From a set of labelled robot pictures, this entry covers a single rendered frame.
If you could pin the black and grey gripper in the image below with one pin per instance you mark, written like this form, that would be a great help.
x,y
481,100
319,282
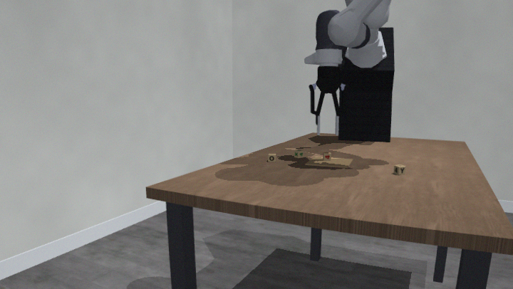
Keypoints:
x,y
328,82

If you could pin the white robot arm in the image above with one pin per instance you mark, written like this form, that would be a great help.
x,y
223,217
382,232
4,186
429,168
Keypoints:
x,y
335,30

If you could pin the tan flat mat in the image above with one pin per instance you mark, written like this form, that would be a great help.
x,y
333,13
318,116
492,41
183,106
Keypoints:
x,y
335,162

